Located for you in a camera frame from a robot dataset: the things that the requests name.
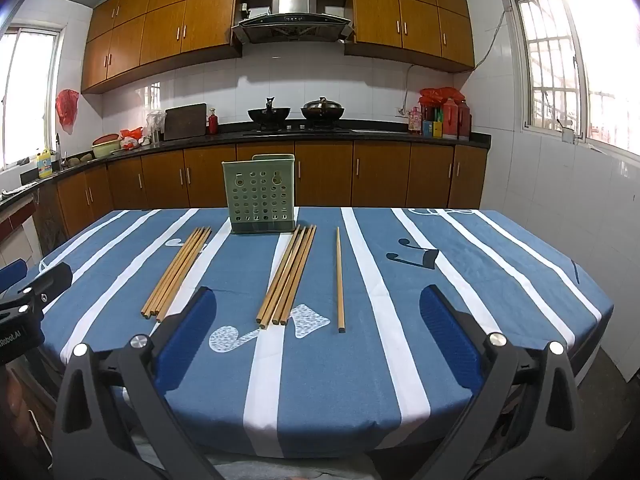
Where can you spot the crumpled red plastic bag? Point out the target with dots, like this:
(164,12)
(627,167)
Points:
(132,136)

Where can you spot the white cup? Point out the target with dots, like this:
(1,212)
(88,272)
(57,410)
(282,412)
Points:
(566,135)

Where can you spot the red bag over condiment bottles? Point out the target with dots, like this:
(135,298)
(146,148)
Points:
(440,94)

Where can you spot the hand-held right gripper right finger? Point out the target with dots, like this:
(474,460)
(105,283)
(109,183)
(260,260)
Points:
(447,335)

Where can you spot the metal faucet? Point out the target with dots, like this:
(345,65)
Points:
(58,150)

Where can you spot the blue striped tablecloth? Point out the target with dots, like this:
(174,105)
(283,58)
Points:
(325,385)

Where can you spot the black wok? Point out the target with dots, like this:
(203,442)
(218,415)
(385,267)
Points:
(269,114)

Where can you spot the yellow detergent bottle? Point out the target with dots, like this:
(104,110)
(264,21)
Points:
(45,165)

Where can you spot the person's left hand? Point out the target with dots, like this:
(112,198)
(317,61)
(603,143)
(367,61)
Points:
(12,400)

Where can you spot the hanging red plastic bag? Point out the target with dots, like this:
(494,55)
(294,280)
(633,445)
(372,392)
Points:
(66,107)

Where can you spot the bundle of wooden chopsticks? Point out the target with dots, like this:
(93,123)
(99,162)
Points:
(182,274)

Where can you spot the wooden wall cabinets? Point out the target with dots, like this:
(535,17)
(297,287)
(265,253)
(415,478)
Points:
(160,30)

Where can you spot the red oil jug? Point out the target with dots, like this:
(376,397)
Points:
(465,121)
(451,120)

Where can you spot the window with white frame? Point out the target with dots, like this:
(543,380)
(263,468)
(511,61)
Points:
(30,95)

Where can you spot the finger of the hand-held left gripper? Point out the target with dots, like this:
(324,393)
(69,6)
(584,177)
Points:
(12,274)
(52,280)

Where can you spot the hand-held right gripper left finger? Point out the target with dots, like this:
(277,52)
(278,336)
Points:
(187,335)

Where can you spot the pink bottle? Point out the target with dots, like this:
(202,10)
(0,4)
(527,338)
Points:
(414,122)

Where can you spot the green basin with red lid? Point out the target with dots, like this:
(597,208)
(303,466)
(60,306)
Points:
(106,146)

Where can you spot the red bottle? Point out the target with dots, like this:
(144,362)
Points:
(213,124)

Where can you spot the black kitchen countertop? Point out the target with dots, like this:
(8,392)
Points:
(390,137)

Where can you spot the wooden base cabinets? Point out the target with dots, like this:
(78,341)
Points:
(325,175)

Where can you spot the clear plastic container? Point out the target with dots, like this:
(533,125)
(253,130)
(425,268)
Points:
(155,125)

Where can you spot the dark cutting board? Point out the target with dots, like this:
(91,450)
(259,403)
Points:
(185,122)

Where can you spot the wooden chopstick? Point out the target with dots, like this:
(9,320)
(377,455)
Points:
(288,274)
(187,270)
(283,276)
(178,272)
(299,275)
(340,280)
(173,273)
(293,274)
(169,272)
(279,274)

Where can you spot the green perforated utensil holder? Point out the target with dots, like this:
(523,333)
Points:
(250,166)

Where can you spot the wok with lid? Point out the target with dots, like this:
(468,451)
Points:
(322,109)

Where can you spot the yellow box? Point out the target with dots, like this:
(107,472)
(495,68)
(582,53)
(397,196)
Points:
(437,129)

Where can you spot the gas stove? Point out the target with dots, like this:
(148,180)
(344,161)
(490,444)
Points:
(300,131)

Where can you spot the barred window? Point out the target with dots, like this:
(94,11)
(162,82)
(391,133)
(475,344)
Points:
(575,60)

